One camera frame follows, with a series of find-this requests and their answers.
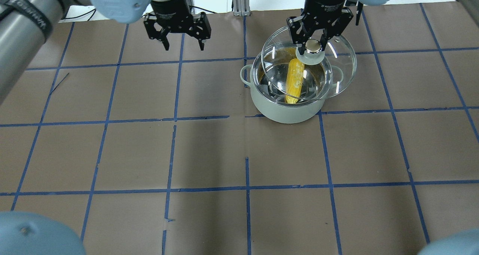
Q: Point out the yellow corn cob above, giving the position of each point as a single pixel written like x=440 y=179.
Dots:
x=294 y=81

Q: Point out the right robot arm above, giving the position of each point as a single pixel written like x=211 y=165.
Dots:
x=465 y=242

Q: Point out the brown paper table mat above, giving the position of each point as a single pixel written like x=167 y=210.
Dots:
x=146 y=152

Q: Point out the pale green cooking pot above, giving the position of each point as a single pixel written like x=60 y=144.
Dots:
x=266 y=78

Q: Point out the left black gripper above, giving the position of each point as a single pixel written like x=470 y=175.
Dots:
x=169 y=5

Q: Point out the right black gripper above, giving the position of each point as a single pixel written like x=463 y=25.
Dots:
x=324 y=2

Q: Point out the aluminium frame post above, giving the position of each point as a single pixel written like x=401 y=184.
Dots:
x=241 y=7

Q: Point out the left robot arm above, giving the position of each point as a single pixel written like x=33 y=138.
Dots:
x=25 y=26

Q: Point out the glass pot lid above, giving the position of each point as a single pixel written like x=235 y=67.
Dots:
x=314 y=52

